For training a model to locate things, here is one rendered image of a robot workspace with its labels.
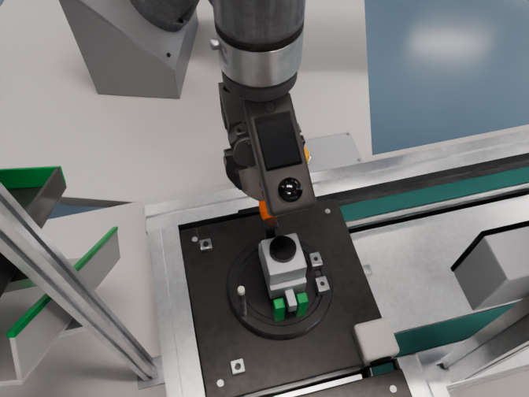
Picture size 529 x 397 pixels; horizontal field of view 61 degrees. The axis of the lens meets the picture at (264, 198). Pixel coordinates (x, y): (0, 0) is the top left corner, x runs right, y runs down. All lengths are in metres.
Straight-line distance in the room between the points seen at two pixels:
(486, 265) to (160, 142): 0.68
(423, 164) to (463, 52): 1.87
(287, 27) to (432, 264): 0.47
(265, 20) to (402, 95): 1.96
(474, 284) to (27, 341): 0.36
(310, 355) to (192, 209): 0.28
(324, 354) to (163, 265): 0.25
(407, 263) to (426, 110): 1.59
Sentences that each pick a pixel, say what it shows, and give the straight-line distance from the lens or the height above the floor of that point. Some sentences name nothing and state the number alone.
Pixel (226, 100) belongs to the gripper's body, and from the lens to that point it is 0.49.
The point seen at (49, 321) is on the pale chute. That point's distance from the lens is 0.45.
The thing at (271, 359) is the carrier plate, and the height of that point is 0.97.
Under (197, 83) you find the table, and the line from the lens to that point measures 1.02.
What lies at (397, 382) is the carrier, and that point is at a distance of 0.61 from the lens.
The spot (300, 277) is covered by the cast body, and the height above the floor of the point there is 1.06.
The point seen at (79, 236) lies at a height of 0.86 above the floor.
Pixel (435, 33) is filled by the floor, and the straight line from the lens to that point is 2.70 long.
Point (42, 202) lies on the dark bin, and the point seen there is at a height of 1.22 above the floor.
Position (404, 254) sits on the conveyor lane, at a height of 0.92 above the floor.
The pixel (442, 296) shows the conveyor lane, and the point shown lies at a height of 0.92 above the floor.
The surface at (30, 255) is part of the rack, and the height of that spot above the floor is 1.27.
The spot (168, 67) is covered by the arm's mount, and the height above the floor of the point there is 0.95.
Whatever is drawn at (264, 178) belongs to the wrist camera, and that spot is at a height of 1.20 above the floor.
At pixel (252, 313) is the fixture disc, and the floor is 0.99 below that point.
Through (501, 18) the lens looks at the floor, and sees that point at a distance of 2.94.
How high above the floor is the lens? 1.55
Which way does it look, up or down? 57 degrees down
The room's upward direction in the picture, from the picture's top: straight up
